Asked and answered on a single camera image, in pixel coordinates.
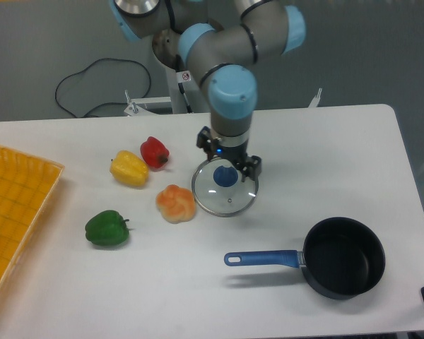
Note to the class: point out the red bell pepper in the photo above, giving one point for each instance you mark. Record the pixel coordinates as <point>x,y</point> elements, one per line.
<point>154,153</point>

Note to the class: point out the yellow bell pepper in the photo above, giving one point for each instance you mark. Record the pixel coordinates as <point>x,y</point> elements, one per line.
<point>129,169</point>

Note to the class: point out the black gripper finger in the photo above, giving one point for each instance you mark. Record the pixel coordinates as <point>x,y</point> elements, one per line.
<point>250,167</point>
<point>207,143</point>

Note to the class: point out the black saucepan blue handle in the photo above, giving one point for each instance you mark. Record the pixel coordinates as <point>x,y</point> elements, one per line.
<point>341,258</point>

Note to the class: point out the yellow woven basket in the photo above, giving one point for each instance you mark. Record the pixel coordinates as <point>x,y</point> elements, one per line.
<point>26,184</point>

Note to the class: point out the orange flower-shaped bread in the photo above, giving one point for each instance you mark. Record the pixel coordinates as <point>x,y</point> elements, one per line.
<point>176,204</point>

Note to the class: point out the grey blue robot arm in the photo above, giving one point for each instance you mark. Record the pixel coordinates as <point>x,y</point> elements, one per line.
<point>231,91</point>

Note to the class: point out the glass lid blue knob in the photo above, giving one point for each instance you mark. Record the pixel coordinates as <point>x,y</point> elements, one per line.
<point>221,190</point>

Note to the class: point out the green bell pepper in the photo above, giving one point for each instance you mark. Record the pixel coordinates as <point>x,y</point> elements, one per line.
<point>107,228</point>

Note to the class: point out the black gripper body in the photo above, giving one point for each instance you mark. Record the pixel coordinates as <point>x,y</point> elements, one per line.
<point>233,149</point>

